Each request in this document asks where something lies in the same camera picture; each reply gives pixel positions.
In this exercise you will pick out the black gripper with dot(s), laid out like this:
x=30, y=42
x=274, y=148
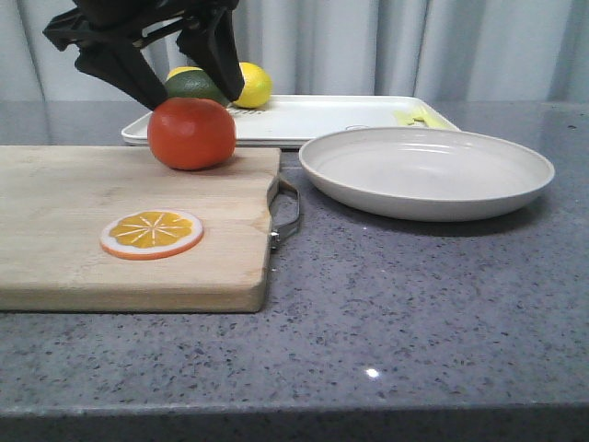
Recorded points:
x=116, y=30

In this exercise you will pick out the green lime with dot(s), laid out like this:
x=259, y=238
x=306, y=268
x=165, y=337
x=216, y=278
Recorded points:
x=194, y=84

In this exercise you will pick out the orange mandarin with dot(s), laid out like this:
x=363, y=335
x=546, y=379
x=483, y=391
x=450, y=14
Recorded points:
x=191, y=134

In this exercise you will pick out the orange slice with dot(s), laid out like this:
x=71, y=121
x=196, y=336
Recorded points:
x=151, y=234

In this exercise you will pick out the yellow lemon right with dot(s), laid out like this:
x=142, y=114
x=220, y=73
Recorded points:
x=257, y=88

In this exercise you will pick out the metal cutting board handle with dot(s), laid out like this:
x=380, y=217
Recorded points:
x=286, y=213

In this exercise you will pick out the yellow lemon left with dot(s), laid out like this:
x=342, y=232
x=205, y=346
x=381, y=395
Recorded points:
x=181, y=69

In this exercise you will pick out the yellow lemon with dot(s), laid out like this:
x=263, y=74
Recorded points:
x=257, y=88
x=181, y=69

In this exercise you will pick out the yellow plastic fork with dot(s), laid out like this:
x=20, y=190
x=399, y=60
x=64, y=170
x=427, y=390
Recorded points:
x=431, y=119

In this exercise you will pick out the beige round plate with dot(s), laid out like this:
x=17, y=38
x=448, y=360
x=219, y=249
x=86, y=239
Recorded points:
x=426, y=174

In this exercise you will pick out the grey curtain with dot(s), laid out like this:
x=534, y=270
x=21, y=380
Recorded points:
x=433, y=50

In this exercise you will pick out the wooden cutting board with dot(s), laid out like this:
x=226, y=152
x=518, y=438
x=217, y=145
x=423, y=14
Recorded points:
x=56, y=200

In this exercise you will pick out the white rectangular tray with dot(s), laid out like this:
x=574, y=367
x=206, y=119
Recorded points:
x=289, y=121

